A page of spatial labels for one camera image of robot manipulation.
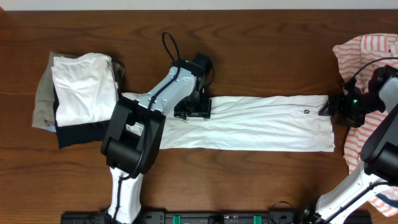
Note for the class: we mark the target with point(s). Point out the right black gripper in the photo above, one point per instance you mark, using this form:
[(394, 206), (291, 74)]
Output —
[(336, 103)]

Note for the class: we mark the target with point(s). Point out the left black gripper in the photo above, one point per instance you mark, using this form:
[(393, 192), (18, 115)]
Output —
[(204, 110)]

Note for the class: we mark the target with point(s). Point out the white t-shirt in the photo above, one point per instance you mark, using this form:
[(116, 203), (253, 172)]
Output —
[(277, 123)]

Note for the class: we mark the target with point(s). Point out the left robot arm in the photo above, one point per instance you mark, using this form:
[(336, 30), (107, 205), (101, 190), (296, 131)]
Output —
[(132, 140)]

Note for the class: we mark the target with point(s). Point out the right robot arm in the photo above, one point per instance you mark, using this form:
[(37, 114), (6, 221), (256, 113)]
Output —
[(376, 172)]

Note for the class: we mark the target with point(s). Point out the red white striped shirt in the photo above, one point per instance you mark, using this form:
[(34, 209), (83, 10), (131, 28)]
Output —
[(365, 52)]

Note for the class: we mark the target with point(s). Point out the folded white shirt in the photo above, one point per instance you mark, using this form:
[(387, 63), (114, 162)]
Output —
[(86, 89)]

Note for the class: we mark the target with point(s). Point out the folded black garment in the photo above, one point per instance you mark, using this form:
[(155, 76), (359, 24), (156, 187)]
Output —
[(79, 133)]

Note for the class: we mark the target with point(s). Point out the light blue folded garment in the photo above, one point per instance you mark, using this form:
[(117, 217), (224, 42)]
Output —
[(50, 128)]

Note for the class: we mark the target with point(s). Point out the folded olive garment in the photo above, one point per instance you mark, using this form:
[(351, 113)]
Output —
[(43, 114)]

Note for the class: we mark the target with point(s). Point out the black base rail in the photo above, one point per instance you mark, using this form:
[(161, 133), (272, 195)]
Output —
[(139, 215)]

